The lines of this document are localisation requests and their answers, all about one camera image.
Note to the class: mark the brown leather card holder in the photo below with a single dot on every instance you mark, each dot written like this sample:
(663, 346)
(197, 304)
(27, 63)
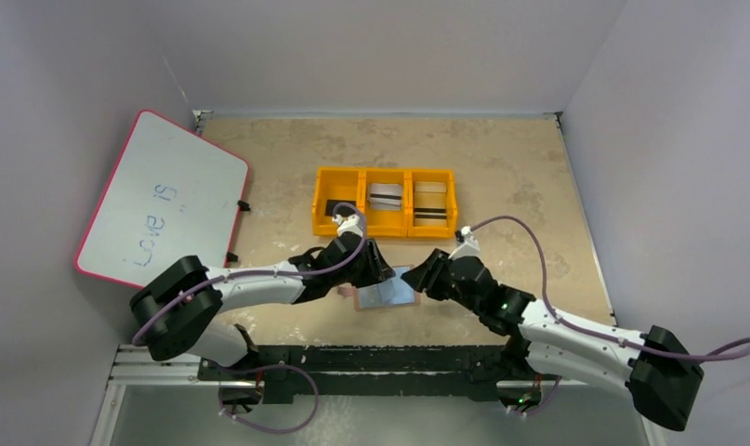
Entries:
(393, 293)

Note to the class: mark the aluminium frame rail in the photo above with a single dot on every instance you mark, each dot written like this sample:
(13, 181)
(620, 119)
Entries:
(133, 366)

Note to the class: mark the yellow bin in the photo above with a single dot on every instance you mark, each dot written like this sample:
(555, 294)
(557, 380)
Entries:
(433, 232)
(340, 183)
(386, 223)

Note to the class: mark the stack of white cards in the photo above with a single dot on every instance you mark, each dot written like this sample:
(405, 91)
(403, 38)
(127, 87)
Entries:
(385, 196)

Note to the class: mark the yellow right bin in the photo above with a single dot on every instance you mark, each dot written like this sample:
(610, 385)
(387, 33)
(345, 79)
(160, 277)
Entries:
(433, 232)

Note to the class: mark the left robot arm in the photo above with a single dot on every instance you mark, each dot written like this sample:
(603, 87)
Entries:
(177, 310)

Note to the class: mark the yellow left bin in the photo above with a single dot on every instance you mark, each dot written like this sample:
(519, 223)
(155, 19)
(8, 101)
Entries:
(340, 183)

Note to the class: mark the yellow middle bin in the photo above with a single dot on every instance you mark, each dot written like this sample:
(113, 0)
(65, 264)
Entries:
(386, 223)

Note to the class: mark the card stack black stripe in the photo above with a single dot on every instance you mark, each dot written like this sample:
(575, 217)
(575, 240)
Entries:
(430, 203)

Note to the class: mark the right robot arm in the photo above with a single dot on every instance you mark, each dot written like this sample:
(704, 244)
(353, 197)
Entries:
(649, 368)

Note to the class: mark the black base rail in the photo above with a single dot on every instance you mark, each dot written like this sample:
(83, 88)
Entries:
(478, 373)

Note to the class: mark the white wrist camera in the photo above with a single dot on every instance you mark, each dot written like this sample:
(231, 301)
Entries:
(467, 244)
(352, 224)

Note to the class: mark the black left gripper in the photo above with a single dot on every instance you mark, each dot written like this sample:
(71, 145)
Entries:
(370, 263)

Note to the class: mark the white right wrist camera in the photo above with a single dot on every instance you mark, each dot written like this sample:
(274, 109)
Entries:
(467, 244)

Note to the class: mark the pink framed whiteboard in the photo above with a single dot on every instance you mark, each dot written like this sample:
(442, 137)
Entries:
(171, 194)

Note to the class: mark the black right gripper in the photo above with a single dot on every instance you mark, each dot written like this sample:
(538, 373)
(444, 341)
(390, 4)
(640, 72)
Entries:
(434, 274)

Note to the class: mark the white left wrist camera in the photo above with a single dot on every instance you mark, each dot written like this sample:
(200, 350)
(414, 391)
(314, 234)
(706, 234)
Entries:
(352, 224)

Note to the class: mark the black card in bin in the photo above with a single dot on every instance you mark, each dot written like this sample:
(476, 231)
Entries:
(343, 208)

